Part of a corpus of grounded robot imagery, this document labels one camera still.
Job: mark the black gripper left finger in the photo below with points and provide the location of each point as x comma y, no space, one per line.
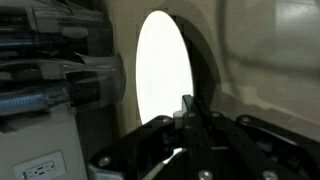
140,146

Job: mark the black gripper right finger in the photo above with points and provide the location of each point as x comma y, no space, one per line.
233,150

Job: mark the white round plate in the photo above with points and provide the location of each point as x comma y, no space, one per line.
163,66

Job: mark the black countertop appliance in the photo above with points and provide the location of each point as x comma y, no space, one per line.
50,76

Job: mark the white wall outlet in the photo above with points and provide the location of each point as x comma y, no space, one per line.
40,168

